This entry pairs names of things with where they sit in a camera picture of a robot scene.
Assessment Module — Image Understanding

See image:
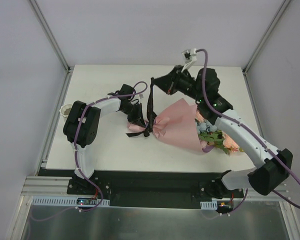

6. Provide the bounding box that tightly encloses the pink wrapping paper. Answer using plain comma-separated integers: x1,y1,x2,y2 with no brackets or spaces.
126,97,211,156

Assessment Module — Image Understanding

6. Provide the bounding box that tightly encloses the white right cable duct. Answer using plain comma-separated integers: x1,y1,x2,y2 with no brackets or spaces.
200,200,218,211

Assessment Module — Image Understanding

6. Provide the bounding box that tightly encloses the aluminium right corner post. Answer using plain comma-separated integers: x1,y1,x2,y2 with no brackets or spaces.
242,0,293,76

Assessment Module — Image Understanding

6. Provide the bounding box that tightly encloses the black ribbon gold lettering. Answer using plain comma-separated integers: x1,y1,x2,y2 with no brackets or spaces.
126,77,157,138

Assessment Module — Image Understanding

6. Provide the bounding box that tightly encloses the white left cable duct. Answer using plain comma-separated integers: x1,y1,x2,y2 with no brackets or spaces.
32,196,110,208

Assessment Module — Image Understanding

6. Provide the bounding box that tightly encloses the peach artificial flower stem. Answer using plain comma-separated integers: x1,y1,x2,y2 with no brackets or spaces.
198,131,244,156

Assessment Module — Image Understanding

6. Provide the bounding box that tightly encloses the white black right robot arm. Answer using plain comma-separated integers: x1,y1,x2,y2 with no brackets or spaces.
151,65,293,199

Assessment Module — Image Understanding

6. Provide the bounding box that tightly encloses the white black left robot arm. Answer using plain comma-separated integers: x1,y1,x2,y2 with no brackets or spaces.
63,84,146,195

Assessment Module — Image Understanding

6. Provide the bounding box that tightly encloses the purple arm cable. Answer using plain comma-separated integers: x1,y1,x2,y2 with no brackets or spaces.
194,48,300,221
29,81,148,222

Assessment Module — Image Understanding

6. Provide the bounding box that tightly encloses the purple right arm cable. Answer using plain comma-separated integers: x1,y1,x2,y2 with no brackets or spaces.
194,48,300,221

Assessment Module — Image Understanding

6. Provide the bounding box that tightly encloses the blue artificial flower stem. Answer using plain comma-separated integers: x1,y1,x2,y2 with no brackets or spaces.
195,119,223,136

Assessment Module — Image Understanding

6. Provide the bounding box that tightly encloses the aluminium corner post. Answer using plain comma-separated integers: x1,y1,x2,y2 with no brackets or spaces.
27,0,72,74
242,0,293,76

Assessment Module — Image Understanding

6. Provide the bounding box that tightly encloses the purple tissue paper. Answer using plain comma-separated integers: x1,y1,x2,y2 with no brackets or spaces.
202,145,215,153

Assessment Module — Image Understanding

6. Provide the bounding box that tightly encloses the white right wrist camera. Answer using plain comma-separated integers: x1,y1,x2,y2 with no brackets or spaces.
181,48,197,72

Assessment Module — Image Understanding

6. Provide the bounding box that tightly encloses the aluminium left corner post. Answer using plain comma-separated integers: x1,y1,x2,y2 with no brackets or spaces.
27,0,72,74

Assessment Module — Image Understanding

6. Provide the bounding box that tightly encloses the white ribbed vase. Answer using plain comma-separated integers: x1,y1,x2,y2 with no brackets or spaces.
59,104,73,119

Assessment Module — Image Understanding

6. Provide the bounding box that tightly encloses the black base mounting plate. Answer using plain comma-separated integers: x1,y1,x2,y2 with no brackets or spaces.
38,168,277,208

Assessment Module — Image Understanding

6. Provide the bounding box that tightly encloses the white cable duct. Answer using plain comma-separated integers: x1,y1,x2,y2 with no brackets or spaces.
32,196,110,208
200,200,218,211

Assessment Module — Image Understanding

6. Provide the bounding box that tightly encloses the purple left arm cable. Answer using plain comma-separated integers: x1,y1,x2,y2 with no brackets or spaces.
29,81,148,222

